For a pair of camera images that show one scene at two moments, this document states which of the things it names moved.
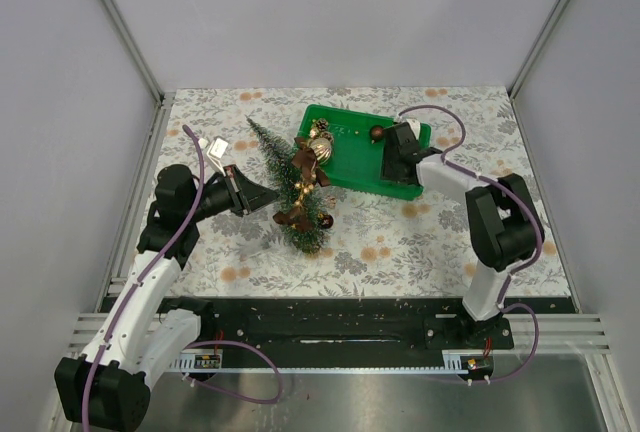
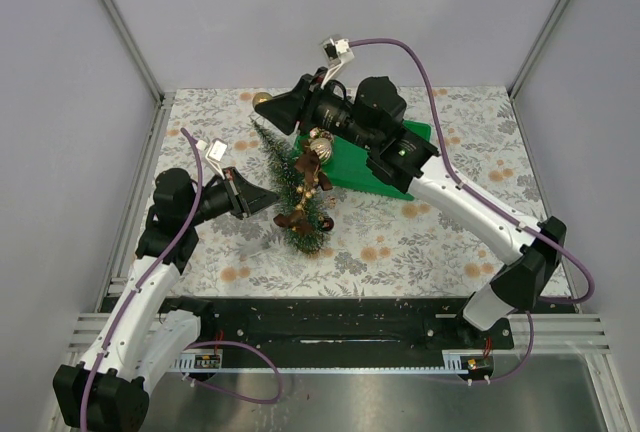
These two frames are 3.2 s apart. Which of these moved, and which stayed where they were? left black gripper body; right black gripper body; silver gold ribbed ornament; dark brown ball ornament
Moved: right black gripper body
Stayed: dark brown ball ornament; silver gold ribbed ornament; left black gripper body
